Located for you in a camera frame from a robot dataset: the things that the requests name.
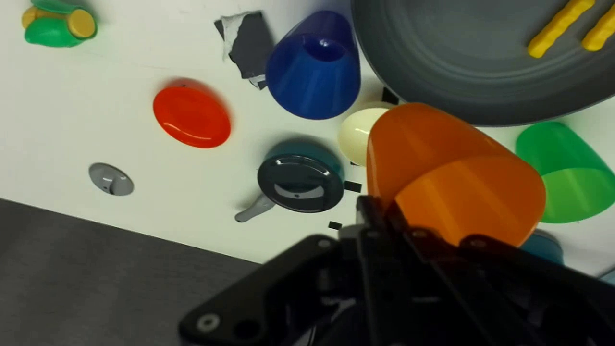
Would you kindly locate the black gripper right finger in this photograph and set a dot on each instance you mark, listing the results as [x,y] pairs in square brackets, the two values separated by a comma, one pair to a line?
[402,226]

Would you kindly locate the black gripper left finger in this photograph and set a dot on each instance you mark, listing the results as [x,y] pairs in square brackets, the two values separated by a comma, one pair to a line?
[369,221]

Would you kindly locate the orange plastic cup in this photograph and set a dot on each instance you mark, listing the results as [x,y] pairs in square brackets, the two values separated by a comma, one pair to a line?
[448,173]

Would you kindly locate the cream plastic cup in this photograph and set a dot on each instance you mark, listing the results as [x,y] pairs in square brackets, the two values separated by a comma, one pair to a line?
[357,134]

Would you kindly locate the blue plastic cup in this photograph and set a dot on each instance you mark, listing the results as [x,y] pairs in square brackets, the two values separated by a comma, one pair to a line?
[313,69]

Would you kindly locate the green plastic cup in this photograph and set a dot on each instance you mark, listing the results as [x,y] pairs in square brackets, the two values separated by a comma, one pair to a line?
[569,173]

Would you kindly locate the grey round plate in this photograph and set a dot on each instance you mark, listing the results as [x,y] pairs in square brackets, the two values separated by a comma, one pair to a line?
[461,57]

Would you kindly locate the teal pan with lid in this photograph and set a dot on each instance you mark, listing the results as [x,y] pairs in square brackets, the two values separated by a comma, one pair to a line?
[298,175]

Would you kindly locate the grey crumpled cloth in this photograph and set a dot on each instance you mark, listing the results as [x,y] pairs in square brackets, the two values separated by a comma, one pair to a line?
[250,44]

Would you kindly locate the yellow toy fry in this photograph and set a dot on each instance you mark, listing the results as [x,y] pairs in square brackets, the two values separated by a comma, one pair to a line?
[557,28]
[600,30]

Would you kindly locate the grey metal table disc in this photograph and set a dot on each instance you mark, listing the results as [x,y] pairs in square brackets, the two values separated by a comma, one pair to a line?
[110,178]

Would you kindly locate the green yellow toy vegetable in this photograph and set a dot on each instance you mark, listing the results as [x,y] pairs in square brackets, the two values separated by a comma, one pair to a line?
[54,25]

